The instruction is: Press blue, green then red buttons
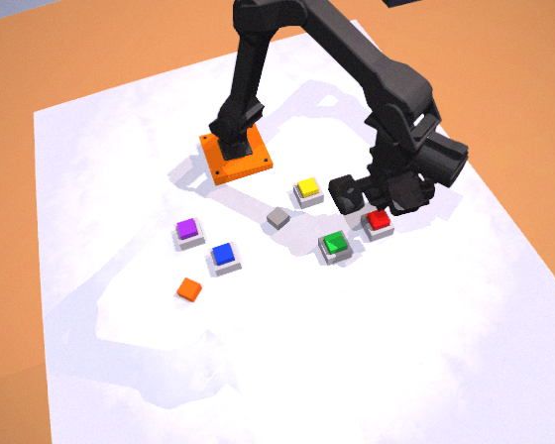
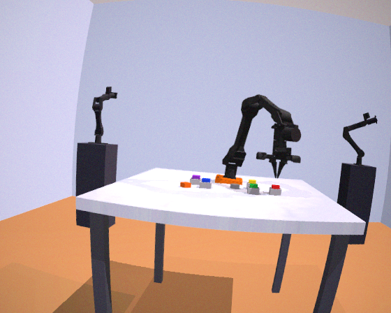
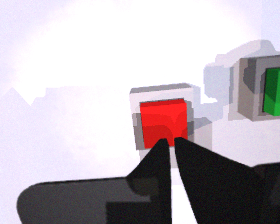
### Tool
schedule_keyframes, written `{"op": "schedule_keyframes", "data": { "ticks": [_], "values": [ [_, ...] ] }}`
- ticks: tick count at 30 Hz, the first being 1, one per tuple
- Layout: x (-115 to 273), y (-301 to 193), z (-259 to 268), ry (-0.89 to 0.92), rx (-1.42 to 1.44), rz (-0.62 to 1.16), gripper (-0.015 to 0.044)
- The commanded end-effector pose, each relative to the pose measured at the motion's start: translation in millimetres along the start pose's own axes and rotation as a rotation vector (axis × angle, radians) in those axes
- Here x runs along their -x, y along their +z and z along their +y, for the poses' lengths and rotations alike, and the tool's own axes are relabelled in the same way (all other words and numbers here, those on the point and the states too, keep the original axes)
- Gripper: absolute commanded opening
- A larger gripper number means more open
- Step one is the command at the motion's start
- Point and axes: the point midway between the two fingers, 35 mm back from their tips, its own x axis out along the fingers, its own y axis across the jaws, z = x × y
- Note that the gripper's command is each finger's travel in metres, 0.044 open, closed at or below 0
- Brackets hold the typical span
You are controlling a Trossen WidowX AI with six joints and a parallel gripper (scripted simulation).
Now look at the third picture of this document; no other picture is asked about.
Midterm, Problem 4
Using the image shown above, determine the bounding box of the green button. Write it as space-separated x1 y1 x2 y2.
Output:
238 55 280 122

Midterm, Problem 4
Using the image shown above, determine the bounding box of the red button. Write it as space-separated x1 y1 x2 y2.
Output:
129 83 195 151

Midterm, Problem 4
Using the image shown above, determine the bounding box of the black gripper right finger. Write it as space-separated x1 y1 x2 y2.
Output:
174 137 280 224

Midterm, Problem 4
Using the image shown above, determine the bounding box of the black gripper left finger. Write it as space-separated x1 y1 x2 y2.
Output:
16 138 173 224

